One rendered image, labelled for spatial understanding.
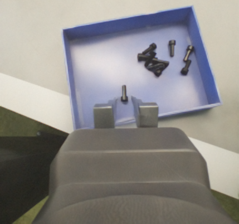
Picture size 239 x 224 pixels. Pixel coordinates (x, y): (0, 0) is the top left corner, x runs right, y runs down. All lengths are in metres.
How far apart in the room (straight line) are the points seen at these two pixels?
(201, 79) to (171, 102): 0.04
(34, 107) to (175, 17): 0.17
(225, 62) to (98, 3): 0.15
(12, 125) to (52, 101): 1.12
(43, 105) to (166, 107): 0.12
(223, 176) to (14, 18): 0.27
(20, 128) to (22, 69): 1.07
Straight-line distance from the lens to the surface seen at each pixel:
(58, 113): 0.18
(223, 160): 0.19
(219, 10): 0.24
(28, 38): 0.22
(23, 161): 0.53
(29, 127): 1.24
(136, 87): 0.17
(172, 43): 0.19
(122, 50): 0.18
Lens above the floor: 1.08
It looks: 79 degrees down
